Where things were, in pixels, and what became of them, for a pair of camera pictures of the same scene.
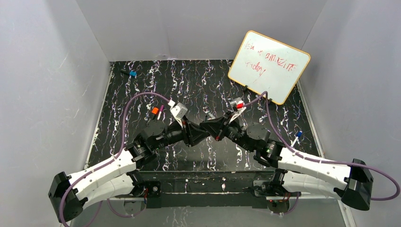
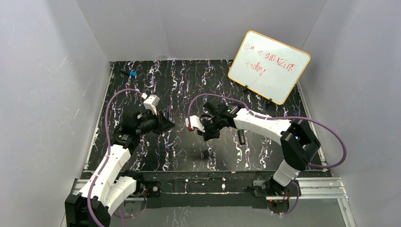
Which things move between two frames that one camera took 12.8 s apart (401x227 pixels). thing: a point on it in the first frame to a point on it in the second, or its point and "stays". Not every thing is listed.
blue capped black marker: (133, 73) stays
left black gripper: (187, 133) to (161, 122)
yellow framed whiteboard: (262, 64) stays
